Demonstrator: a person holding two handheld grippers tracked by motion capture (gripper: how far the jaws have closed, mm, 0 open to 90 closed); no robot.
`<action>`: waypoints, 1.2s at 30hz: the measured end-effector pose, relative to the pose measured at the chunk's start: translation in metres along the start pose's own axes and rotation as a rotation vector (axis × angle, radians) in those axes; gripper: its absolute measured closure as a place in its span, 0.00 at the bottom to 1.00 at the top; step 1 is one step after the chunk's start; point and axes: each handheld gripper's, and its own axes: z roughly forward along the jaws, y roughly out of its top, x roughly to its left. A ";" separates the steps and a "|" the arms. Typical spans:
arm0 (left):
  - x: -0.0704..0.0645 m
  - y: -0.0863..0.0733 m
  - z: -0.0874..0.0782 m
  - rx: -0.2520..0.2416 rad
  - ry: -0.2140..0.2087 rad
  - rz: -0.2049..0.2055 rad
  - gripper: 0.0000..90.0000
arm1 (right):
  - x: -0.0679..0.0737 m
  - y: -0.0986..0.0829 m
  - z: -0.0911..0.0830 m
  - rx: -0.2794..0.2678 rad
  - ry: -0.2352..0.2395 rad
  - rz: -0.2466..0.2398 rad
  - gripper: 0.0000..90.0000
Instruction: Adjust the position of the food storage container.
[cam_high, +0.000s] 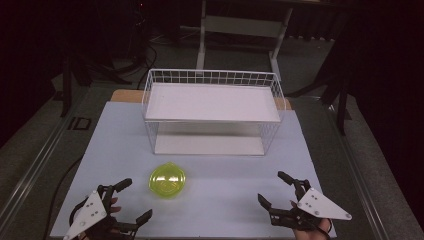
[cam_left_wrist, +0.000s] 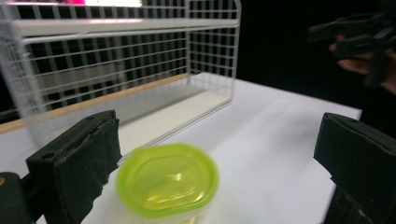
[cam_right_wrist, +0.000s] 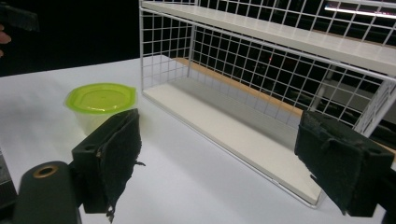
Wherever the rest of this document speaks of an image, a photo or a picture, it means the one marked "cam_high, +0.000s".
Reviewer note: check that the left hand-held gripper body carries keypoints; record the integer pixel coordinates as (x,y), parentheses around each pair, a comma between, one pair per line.
(89,210)

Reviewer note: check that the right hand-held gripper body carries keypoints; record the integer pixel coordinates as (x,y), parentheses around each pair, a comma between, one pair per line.
(315,208)

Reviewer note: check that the green plastic bowl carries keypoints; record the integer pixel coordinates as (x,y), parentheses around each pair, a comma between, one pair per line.
(167,180)

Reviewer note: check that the person's left hand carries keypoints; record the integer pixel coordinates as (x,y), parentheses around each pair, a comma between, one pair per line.
(114,205)

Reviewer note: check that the person's right hand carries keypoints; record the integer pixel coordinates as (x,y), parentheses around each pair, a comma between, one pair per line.
(311,232)

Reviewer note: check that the black metal stand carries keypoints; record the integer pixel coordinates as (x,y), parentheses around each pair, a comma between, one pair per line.
(68,83)
(336,93)

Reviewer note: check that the metal floor rail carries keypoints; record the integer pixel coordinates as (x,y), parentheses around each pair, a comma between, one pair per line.
(358,173)
(36,163)

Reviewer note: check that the white metal desk frame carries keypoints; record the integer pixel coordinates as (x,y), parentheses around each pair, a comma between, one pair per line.
(240,33)

